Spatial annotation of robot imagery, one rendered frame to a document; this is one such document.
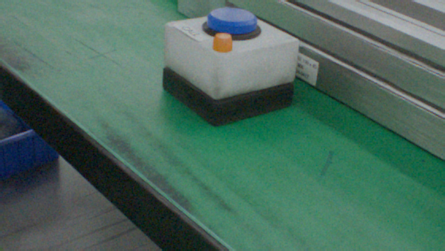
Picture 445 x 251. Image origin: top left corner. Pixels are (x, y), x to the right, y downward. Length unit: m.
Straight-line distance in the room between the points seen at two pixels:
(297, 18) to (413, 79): 0.13
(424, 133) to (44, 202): 1.02
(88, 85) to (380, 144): 0.25
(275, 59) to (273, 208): 0.14
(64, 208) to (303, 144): 0.94
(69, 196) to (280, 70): 0.95
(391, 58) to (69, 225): 0.93
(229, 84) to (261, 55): 0.03
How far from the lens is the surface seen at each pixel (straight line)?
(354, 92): 0.55
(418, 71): 0.50
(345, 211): 0.42
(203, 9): 0.70
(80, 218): 1.34
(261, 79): 0.51
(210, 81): 0.49
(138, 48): 0.64
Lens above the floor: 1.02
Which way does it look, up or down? 28 degrees down
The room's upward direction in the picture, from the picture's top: 4 degrees clockwise
